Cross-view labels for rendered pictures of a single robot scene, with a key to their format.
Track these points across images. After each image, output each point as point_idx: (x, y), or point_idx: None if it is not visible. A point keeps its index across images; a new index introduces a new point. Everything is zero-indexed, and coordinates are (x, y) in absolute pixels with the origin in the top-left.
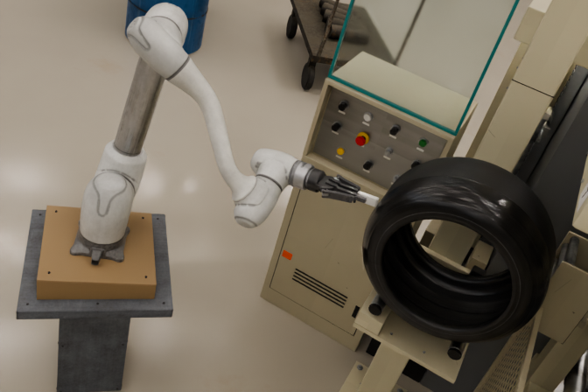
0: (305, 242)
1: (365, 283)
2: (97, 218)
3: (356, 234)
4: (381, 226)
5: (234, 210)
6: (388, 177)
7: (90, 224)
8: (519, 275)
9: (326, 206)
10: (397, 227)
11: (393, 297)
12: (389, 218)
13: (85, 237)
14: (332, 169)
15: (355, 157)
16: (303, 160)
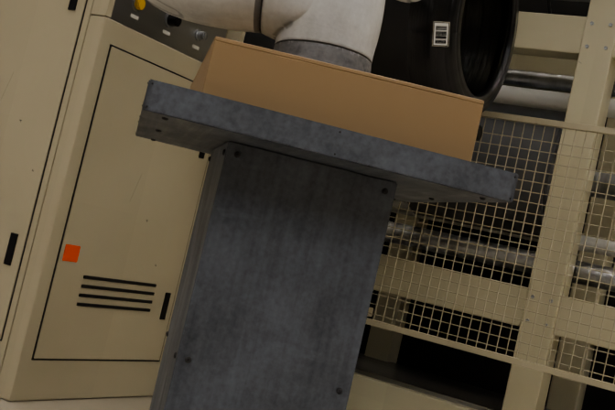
0: (102, 205)
1: (178, 239)
2: None
3: (171, 147)
4: None
5: None
6: (188, 36)
7: (380, 11)
8: (517, 0)
9: (136, 110)
10: None
11: (462, 74)
12: None
13: (364, 53)
14: (144, 35)
15: (155, 11)
16: (106, 28)
